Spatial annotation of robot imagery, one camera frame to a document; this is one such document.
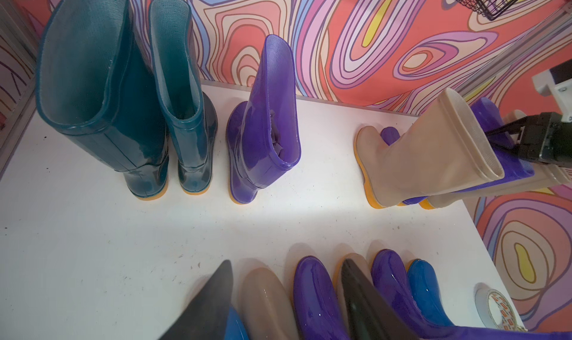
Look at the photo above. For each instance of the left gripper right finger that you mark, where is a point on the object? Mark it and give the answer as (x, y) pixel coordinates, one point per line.
(369, 315)

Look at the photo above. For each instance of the blue boot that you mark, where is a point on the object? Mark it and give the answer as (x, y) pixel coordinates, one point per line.
(235, 329)
(426, 293)

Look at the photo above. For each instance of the purple boot front right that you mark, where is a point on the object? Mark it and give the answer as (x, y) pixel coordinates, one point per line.
(390, 279)

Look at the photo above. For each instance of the tape roll on table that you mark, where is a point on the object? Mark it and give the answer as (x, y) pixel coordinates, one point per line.
(494, 309)

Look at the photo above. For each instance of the beige boot back left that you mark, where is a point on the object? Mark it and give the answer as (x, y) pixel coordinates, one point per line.
(431, 158)

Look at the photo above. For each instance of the beige boot front left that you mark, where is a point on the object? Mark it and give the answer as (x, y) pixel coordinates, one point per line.
(266, 307)

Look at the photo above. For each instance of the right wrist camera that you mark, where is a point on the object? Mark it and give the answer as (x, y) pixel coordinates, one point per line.
(556, 82)

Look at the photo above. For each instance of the blue boot front right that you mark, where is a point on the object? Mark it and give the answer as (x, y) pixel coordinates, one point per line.
(426, 293)

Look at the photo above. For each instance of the blue boot front left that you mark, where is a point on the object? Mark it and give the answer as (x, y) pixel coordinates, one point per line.
(235, 329)

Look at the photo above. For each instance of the purple boot front left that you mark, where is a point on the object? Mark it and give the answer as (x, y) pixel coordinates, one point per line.
(318, 314)

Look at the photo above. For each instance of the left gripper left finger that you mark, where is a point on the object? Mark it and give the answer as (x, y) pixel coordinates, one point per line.
(206, 315)

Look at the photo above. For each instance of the beige boot back right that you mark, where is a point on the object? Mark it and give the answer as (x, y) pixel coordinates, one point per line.
(546, 175)

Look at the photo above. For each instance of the teal boot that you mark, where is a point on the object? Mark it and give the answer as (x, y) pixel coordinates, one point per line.
(189, 113)
(94, 87)

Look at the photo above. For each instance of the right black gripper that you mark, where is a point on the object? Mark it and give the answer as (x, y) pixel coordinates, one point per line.
(543, 139)

